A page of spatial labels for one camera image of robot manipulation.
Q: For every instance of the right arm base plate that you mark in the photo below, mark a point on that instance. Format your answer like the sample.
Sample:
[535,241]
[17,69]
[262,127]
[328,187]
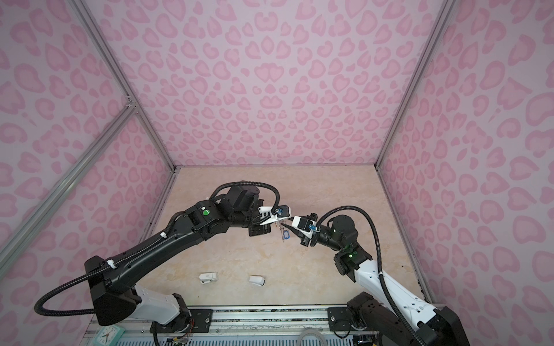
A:
[341,319]

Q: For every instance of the left white key tag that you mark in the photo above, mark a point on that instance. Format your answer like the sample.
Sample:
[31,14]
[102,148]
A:
[208,277]

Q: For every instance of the white key tag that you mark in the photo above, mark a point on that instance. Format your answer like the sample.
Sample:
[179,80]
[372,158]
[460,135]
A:
[257,280]
[208,277]

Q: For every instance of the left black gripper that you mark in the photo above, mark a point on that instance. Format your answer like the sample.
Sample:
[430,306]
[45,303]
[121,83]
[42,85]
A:
[262,230]

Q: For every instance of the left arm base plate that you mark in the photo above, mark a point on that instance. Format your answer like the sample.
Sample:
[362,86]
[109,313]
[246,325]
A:
[188,321]

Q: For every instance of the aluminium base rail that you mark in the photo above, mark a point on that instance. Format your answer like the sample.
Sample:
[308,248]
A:
[249,325]

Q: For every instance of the silver carabiner keyring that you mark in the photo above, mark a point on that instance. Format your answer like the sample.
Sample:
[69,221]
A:
[282,228]

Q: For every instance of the small green clock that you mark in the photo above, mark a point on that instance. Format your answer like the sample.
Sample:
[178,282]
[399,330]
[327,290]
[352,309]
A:
[108,335]

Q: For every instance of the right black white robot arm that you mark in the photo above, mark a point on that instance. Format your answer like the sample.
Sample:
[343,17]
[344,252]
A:
[387,307]

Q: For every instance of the right white key tag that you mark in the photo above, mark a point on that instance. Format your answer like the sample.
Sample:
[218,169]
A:
[257,280]

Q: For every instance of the diagonal aluminium frame bar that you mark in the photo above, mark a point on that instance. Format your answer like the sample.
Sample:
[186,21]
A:
[32,225]

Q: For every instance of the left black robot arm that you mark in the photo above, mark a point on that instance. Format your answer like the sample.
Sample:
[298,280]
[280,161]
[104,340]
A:
[115,293]

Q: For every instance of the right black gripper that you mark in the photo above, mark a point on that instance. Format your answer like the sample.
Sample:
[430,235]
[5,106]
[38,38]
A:
[306,241]

